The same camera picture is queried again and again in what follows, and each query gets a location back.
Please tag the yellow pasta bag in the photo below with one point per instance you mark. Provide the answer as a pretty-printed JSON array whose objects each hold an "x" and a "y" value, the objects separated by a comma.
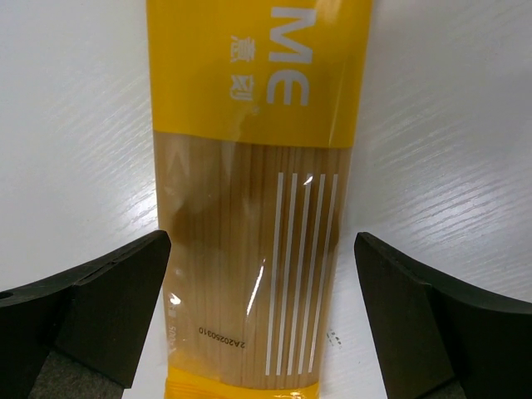
[{"x": 254, "y": 111}]

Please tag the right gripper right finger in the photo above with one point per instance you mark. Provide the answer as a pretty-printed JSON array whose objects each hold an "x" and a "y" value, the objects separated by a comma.
[{"x": 437, "y": 336}]

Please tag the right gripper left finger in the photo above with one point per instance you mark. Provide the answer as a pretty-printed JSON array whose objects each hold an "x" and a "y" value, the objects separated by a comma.
[{"x": 80, "y": 333}]

